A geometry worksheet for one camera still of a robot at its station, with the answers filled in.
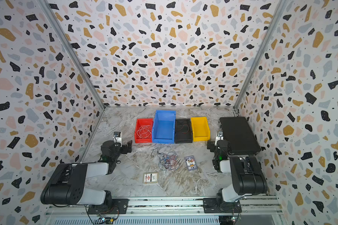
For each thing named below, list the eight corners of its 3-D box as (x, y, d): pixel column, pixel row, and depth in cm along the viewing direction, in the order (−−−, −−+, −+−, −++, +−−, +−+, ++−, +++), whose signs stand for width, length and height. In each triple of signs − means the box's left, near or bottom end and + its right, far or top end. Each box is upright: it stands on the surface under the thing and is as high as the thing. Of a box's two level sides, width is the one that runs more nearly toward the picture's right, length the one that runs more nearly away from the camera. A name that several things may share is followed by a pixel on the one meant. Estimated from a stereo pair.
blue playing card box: (188, 171, 89) (188, 169, 87) (184, 158, 94) (185, 156, 93) (197, 168, 90) (197, 167, 88) (193, 156, 95) (193, 155, 94)
